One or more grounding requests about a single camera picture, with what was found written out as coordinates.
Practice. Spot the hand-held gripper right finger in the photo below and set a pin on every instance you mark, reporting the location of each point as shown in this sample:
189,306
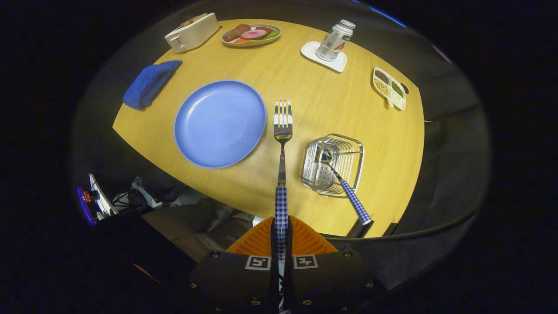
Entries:
327,283

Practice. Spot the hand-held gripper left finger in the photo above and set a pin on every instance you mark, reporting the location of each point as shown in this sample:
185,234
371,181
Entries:
235,283

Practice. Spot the person's black clothing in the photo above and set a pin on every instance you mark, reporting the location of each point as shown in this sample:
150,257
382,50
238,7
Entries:
144,244

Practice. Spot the blue round plate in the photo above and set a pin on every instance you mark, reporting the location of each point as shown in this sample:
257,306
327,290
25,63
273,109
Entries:
218,126

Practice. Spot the white divided seasoning tray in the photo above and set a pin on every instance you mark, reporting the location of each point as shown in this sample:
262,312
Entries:
399,101

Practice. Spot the black table grommet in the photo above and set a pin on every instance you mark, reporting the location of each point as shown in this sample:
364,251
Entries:
404,89

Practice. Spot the blue folded cloth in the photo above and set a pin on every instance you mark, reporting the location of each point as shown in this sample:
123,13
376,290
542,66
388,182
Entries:
148,85

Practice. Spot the white square coaster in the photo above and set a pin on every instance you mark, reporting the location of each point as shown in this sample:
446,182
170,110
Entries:
311,50

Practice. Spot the red tomato slice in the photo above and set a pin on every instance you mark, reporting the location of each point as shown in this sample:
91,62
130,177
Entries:
242,40

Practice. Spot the grey plate of food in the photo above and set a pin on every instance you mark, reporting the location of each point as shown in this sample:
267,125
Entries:
270,40

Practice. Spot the pink ham slice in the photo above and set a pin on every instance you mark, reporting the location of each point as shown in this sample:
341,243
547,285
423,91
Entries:
255,34

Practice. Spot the brown sausage piece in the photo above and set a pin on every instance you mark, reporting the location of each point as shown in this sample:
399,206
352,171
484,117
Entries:
235,33

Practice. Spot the green lettuce leaf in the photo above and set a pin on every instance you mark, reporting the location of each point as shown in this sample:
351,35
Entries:
273,34

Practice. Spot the white toaster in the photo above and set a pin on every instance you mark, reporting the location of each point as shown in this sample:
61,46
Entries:
196,32

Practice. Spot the toast slice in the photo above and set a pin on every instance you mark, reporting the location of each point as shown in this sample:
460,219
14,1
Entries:
194,19

